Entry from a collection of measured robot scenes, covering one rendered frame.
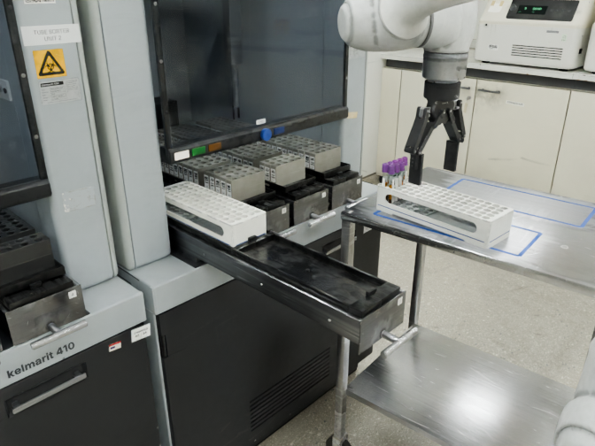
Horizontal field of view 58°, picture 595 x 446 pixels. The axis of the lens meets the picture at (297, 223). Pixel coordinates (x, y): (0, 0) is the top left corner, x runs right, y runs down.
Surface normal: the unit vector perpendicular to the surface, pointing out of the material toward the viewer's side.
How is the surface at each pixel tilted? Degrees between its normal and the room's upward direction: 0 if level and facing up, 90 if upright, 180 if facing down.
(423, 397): 0
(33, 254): 90
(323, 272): 0
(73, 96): 90
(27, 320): 90
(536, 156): 90
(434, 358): 0
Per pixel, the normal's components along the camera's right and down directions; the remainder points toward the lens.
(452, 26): 0.29, 0.48
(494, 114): -0.69, 0.29
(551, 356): 0.00, -0.91
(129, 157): 0.72, 0.29
